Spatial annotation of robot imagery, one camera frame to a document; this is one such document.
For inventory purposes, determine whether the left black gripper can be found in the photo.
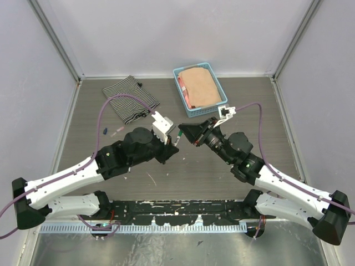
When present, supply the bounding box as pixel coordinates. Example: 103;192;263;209
130;129;179;166

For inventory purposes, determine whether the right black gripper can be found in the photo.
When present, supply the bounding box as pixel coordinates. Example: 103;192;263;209
176;117;232;165

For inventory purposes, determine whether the white marker green end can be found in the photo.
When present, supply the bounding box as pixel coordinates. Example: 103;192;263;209
174;137;180;147

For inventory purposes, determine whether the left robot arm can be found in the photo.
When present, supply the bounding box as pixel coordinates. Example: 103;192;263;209
12;127;179;230

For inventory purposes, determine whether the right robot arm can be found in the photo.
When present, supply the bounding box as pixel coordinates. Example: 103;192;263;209
178;117;351;245

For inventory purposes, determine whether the light blue plastic basket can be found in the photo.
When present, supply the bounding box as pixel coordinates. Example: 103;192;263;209
173;62;227;118

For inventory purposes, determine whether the peach folded towel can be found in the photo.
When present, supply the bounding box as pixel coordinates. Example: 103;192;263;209
177;67;221;109

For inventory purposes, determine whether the black white striped cloth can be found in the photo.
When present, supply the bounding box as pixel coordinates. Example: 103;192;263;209
102;75;160;125

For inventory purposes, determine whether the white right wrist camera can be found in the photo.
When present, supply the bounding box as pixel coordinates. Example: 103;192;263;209
214;105;236;127

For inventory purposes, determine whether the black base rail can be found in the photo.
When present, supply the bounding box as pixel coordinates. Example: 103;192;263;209
87;199;260;226

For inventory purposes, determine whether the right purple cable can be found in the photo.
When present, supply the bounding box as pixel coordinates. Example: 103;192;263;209
234;102;355;239

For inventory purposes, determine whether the purple cable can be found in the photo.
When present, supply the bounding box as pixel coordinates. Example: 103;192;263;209
234;102;355;239
0;94;158;241

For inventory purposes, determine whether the grey slotted cable duct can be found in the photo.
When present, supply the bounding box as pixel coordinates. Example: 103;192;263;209
39;221;247;234

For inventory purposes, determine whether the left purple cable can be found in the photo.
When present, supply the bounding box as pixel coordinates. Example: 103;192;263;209
0;94;158;241

